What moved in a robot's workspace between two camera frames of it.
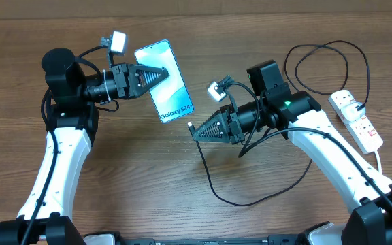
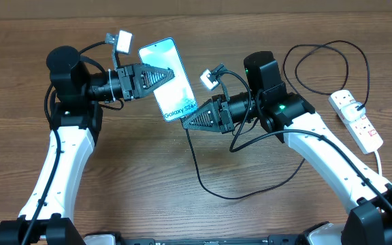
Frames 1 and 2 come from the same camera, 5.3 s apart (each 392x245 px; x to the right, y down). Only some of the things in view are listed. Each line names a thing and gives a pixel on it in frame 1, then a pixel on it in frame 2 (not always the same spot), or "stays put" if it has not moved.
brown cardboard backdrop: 18,9 stays put
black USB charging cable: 296,73 to 235,198
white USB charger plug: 350,113 stays put
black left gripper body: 120,71 stays put
